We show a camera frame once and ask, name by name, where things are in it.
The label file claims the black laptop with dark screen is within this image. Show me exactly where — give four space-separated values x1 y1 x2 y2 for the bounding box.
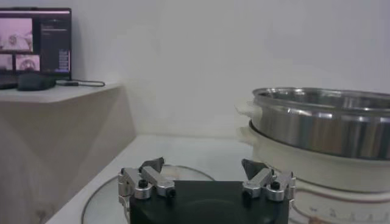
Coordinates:
0 7 73 90

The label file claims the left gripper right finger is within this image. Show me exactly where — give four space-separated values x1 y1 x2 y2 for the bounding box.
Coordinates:
241 158 296 202

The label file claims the glass lid with cream handle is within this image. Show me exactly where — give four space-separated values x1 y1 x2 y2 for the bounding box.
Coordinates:
80 165 216 224

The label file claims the stainless steel steamer basket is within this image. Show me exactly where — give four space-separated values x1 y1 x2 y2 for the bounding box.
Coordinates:
249 87 390 161

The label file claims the cream electric cooking pot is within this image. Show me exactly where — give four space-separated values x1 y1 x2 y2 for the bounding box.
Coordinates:
236 102 390 224

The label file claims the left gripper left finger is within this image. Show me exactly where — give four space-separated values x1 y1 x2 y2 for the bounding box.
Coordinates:
118 156 177 208

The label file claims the white side desk with mouse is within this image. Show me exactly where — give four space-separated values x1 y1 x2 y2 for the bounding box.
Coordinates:
0 83 137 224

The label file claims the black computer mouse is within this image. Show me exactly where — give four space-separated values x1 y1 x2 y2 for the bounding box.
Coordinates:
17 72 57 91

